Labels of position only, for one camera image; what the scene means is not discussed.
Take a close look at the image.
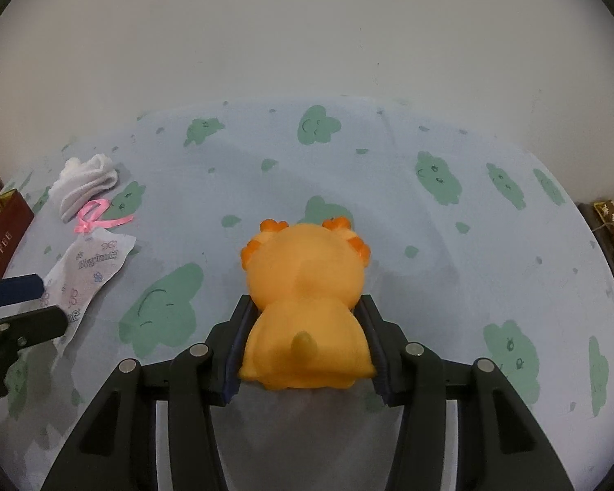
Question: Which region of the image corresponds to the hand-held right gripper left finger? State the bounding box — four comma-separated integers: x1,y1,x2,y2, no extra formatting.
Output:
41,294,254,491

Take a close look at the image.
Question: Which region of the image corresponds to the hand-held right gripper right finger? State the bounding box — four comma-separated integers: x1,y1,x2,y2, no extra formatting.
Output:
357,294,570,491

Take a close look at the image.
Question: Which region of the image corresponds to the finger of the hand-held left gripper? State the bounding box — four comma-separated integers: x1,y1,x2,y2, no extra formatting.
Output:
0,306,68,349
0,273,45,309

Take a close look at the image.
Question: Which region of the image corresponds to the red and gold tin box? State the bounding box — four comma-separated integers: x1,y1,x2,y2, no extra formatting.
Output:
0,189,35,278

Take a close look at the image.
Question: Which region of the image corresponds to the orange rubber toy animal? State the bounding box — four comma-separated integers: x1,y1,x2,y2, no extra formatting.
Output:
237,217,379,390

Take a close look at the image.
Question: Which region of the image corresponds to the white sock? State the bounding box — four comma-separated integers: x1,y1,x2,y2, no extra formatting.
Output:
47,152,120,224

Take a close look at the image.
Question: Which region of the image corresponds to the white printed packet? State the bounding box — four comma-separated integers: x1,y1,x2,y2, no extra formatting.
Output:
36,230,138,358

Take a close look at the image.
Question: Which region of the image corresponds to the pink ribbon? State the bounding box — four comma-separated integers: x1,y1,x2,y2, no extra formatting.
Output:
74,198,135,234

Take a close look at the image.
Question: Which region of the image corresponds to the green cloud printed tablecloth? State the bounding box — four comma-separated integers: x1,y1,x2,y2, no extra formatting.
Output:
0,94,614,491

